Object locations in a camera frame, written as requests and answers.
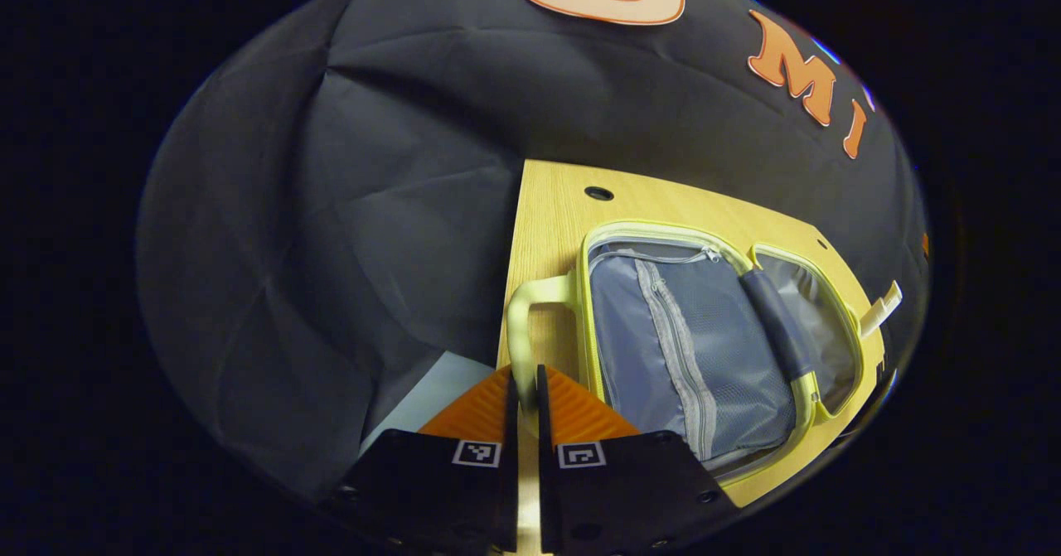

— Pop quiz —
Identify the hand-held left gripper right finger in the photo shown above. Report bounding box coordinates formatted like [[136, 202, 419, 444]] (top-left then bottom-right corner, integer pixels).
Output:
[[535, 364, 743, 555]]

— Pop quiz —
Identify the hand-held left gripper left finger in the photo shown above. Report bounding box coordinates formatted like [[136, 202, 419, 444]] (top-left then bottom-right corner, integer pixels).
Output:
[[332, 364, 520, 553]]

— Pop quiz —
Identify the pale yellow suitcase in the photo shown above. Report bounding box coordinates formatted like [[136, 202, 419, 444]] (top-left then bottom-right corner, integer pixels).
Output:
[[506, 220, 867, 486]]

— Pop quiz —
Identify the black backdrop cloth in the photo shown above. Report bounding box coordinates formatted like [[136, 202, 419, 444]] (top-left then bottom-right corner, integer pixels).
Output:
[[137, 0, 929, 507]]

